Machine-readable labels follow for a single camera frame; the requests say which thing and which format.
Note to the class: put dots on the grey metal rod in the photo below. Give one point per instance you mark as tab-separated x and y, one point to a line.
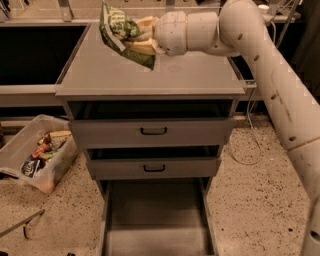
21	223

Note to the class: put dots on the middle grey drawer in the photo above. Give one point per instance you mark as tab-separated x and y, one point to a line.
153	168

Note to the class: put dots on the blue snack bag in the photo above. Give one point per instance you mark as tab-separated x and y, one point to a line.
30	167

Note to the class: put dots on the grey metal shelf rail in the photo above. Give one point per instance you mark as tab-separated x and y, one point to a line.
28	96

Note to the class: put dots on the grey drawer cabinet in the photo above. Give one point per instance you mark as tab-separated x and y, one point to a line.
101	85

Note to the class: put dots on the white power strip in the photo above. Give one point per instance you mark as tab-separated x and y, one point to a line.
265	9

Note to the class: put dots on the clear plastic storage bin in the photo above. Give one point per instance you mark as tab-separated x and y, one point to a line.
54	164

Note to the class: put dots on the bottom grey drawer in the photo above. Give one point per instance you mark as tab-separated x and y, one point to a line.
158	217

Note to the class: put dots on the red snack package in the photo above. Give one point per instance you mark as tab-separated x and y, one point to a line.
42	148

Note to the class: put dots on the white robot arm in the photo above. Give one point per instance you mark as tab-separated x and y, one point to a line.
239	29

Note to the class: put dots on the green jalapeno chip bag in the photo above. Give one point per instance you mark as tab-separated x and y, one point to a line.
116	27

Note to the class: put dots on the top grey drawer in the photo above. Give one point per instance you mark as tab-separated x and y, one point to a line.
91	134

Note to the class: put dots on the dark grey cabinet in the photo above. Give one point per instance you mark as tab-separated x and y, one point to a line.
306	59

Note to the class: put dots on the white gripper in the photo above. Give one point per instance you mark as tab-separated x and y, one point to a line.
170	32

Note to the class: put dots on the grey drawer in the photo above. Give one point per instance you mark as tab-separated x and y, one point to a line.
153	168
91	134
158	217

